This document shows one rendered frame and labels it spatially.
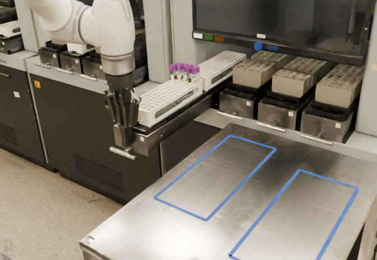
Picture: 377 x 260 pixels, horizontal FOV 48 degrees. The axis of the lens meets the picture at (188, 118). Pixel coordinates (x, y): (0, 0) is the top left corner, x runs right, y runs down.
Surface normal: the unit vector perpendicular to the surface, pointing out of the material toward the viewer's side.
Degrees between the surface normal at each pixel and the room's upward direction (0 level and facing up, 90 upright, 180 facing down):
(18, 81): 90
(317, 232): 0
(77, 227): 0
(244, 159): 0
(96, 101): 90
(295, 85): 90
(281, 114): 90
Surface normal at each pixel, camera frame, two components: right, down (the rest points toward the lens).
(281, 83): -0.58, 0.39
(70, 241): -0.03, -0.89
